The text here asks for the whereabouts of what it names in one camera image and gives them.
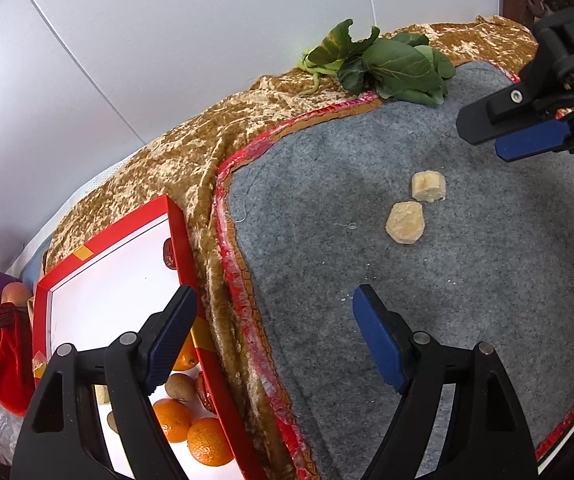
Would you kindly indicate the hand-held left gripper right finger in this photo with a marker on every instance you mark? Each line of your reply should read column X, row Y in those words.
column 379, row 340

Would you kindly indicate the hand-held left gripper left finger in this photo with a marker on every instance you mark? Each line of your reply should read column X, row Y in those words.
column 172, row 330

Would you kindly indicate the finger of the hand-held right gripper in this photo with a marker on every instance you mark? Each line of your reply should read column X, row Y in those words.
column 492, row 112
column 532, row 140

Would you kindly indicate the orange mandarin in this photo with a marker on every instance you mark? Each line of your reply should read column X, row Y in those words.
column 210, row 441
column 172, row 417
column 187, row 355

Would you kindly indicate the brown longan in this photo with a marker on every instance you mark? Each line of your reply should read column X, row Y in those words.
column 181, row 386
column 113, row 422

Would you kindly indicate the red jujube date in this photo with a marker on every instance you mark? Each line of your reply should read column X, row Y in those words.
column 168, row 255
column 204, row 392

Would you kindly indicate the red box white inside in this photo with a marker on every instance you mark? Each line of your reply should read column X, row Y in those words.
column 117, row 285

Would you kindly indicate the wedge pale sugarcane chunk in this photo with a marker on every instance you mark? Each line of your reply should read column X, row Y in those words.
column 102, row 392

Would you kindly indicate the irregular pale sugarcane chunk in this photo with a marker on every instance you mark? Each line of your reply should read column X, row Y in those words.
column 428, row 186

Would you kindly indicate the hexagonal pale sugarcane chunk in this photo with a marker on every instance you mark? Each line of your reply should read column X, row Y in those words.
column 406, row 222

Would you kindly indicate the green leafy vegetable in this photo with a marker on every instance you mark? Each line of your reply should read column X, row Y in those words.
column 397, row 67

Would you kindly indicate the peach doll head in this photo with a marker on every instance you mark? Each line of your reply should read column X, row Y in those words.
column 17, row 294

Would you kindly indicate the grey felt mat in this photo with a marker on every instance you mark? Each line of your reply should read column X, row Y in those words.
column 327, row 185

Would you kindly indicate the gold velvet cloth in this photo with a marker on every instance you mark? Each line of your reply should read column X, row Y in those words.
column 182, row 160

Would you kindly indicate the clear plastic bag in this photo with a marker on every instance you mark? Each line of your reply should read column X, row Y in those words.
column 6, row 432

